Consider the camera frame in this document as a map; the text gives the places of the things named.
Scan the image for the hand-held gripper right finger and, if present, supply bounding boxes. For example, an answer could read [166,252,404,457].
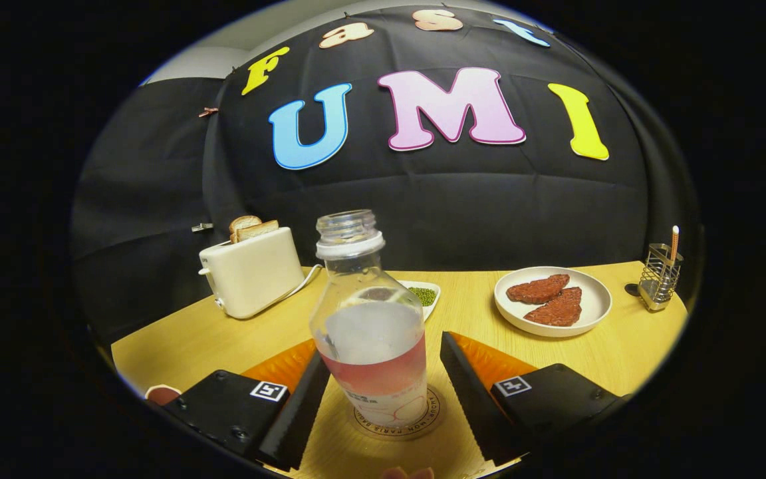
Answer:
[440,331,630,466]

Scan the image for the brown meat patty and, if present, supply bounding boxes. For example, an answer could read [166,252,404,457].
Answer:
[506,273,571,305]
[523,287,583,327]

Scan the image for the wooden table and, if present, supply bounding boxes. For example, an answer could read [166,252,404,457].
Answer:
[110,261,690,479]

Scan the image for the white toaster cable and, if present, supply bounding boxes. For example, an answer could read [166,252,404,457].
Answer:
[281,264,324,301]

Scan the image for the small dish of green beans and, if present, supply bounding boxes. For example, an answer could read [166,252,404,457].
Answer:
[400,280,442,323]

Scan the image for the toast slice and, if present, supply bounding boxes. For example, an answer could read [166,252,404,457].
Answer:
[229,216,263,243]
[235,220,280,243]

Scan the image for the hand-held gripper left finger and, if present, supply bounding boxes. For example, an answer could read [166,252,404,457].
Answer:
[160,339,332,472]

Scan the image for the cream cup with wooden handle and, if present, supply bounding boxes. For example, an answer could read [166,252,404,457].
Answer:
[144,384,182,407]

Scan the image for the black backdrop cloth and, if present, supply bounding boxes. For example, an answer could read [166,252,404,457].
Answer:
[70,5,703,347]

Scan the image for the clear juice bottle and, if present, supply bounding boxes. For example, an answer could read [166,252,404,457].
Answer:
[309,210,429,428]

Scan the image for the metal wire holder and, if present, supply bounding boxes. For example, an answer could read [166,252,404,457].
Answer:
[638,243,684,312]

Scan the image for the cream toaster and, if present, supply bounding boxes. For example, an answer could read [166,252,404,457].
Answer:
[198,227,306,320]

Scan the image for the white round plate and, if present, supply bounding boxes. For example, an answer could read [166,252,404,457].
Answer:
[493,266,613,338]

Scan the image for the round wooden coaster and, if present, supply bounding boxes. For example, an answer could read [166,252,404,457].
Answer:
[352,384,446,441]

